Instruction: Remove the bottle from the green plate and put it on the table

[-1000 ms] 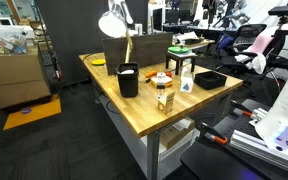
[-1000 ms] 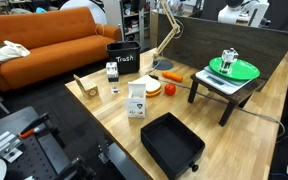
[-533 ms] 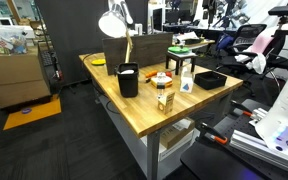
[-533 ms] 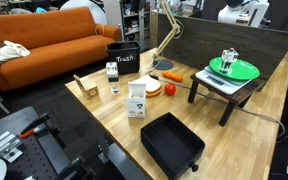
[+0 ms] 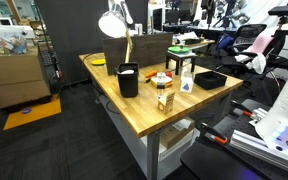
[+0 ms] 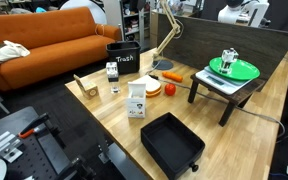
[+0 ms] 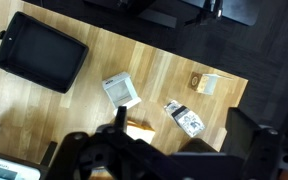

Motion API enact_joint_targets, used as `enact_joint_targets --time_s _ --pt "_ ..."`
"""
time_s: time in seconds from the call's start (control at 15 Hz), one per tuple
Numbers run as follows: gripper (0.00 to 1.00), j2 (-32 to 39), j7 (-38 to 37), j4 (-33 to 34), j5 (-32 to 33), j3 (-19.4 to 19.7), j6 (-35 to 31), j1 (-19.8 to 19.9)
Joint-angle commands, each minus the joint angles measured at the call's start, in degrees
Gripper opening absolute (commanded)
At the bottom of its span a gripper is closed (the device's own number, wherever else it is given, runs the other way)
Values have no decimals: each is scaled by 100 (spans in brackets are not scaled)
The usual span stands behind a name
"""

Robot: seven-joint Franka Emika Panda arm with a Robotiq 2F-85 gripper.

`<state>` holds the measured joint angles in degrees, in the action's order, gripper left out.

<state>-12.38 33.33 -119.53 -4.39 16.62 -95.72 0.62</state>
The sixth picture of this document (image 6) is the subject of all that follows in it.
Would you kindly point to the clear plastic cup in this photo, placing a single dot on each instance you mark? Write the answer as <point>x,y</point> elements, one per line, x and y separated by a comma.
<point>229,58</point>

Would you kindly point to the green round plate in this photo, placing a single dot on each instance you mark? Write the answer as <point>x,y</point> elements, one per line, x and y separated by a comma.
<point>244,71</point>

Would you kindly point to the toy bread slice stack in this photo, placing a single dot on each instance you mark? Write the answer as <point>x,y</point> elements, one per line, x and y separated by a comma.
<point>150,85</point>

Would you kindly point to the white printed carton box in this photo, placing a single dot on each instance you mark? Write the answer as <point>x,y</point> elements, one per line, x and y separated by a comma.
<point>136,103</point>

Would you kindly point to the red toy tomato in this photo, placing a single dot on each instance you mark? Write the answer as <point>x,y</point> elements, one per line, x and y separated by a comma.
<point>170,89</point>

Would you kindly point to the orange toy carrot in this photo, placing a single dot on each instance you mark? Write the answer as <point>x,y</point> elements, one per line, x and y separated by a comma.
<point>172,76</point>

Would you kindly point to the black trash bin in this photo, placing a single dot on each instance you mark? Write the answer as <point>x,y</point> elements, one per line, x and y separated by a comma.
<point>124,60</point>

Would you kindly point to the small wooden block box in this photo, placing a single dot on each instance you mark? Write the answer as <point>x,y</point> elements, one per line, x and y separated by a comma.
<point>90,90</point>

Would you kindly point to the black drawer tray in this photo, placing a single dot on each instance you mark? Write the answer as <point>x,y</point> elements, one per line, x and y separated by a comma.
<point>170,143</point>

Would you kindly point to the metal storage shelf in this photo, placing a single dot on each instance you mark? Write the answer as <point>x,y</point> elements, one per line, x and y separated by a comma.
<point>134,23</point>

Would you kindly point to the white kitchen scale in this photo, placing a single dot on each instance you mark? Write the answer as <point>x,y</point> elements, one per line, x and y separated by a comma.
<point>217,82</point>

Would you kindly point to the orange sofa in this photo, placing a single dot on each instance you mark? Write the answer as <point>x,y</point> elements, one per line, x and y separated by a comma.
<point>57,50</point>

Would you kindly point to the small dark wooden stand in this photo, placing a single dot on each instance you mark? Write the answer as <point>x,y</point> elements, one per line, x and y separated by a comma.
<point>240,95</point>

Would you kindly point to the white rounded object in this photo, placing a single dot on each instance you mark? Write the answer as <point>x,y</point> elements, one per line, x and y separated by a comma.
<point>84,8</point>

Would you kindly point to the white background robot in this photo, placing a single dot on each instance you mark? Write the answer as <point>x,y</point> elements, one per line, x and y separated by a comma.
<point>232,13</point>

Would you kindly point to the black perforated mounting table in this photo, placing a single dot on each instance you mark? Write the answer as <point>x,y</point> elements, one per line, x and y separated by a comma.
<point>34,156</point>

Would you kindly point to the white cloth bag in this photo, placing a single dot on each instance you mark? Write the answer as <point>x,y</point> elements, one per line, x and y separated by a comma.
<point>10,51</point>

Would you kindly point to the gray metal table frame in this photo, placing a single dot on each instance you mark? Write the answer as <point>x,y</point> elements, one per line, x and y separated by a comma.
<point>120,163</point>

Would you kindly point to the aluminium rail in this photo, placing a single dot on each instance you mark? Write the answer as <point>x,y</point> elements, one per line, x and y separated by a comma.
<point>2,146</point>

